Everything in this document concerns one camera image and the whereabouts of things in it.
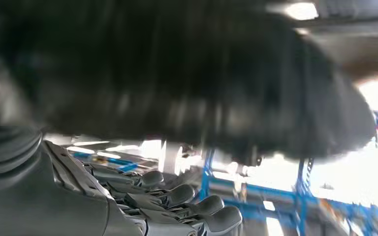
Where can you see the blue metal shelf rack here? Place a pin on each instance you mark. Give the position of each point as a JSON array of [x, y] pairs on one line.
[[300, 195]]

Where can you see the ceiling light panel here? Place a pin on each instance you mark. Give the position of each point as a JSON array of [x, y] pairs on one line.
[[301, 10]]

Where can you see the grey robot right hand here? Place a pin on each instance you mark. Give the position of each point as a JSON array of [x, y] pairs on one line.
[[45, 208]]

